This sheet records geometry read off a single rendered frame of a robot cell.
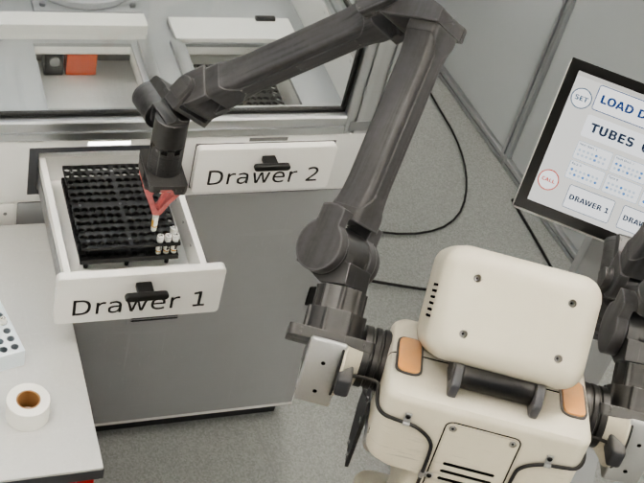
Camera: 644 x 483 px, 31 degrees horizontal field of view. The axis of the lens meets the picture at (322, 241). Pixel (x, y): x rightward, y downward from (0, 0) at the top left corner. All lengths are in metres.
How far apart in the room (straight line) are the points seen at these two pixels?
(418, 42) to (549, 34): 2.20
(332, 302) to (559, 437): 0.35
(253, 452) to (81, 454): 1.06
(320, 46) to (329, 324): 0.45
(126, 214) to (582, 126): 0.89
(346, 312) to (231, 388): 1.32
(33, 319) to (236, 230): 0.54
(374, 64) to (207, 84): 0.50
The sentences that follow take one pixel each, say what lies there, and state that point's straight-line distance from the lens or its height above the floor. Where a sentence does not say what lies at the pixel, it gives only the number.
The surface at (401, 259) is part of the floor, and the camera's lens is 3.56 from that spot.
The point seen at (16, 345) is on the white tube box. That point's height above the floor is 0.79.
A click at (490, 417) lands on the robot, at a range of 1.51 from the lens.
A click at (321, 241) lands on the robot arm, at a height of 1.28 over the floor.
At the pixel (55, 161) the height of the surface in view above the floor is 0.88.
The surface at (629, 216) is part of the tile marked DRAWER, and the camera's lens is 2.32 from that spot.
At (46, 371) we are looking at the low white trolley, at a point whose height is 0.76.
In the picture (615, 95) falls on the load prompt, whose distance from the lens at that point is 2.34.
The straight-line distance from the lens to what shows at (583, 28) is 3.71.
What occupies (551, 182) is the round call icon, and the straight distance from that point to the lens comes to 2.31.
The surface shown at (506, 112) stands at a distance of 4.06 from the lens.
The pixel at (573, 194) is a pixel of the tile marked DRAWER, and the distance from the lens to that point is 2.31.
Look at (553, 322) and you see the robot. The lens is 1.49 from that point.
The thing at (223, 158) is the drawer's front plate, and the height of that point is 0.91.
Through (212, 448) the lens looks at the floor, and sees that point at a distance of 2.94.
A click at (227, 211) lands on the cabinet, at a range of 2.41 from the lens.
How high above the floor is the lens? 2.32
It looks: 41 degrees down
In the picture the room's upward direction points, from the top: 16 degrees clockwise
